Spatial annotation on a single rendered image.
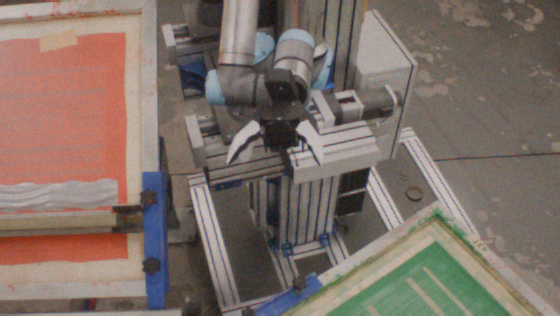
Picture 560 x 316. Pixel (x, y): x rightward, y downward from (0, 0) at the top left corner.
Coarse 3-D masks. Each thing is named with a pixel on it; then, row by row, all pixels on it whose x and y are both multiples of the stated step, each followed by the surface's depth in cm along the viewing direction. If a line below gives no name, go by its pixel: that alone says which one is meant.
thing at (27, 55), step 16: (0, 48) 139; (16, 48) 139; (32, 48) 139; (0, 64) 138; (16, 64) 138; (32, 64) 138; (48, 64) 139; (0, 240) 130; (16, 240) 130; (32, 240) 131; (48, 240) 131; (0, 256) 130; (16, 256) 130; (32, 256) 130; (48, 256) 130
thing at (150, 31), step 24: (72, 0) 138; (96, 0) 139; (120, 0) 139; (144, 0) 139; (144, 24) 138; (144, 48) 137; (144, 72) 136; (144, 96) 134; (144, 120) 133; (144, 144) 132; (144, 168) 131; (0, 288) 125; (24, 288) 125; (48, 288) 125; (72, 288) 126; (96, 288) 126; (120, 288) 126; (144, 288) 126
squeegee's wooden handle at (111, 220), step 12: (72, 216) 122; (84, 216) 122; (96, 216) 122; (108, 216) 122; (120, 216) 126; (0, 228) 121; (12, 228) 121; (24, 228) 121; (36, 228) 121; (48, 228) 121; (60, 228) 121; (72, 228) 123
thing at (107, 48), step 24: (72, 48) 140; (96, 48) 140; (120, 48) 140; (120, 72) 139; (120, 96) 138; (120, 120) 137; (120, 144) 136; (120, 168) 135; (120, 192) 134; (72, 240) 131; (96, 240) 131; (120, 240) 132
